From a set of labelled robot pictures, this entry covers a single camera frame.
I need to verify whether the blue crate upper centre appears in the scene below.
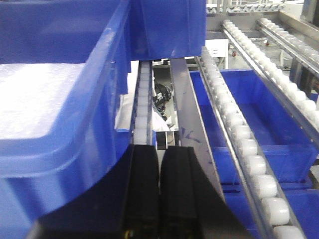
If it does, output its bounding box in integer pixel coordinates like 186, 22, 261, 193
129, 0, 206, 60

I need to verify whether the white roller track far right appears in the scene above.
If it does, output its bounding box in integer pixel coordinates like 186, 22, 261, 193
222, 20, 319, 131

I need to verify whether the blue crate lower layer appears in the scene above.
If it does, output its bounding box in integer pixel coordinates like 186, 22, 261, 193
190, 70, 318, 190

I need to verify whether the white roller track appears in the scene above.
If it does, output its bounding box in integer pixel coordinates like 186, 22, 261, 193
222, 20, 319, 131
130, 60, 153, 145
198, 47, 306, 239

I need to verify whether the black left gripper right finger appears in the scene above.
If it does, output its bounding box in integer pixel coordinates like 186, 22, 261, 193
160, 146, 253, 239

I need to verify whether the white roller track centre left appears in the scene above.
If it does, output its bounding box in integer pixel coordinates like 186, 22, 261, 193
130, 60, 153, 145

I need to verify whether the large blue crate near left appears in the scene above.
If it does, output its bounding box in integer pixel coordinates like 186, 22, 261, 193
0, 0, 133, 239

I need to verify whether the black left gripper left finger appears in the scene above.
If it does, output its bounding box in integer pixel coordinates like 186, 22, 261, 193
27, 144, 159, 239

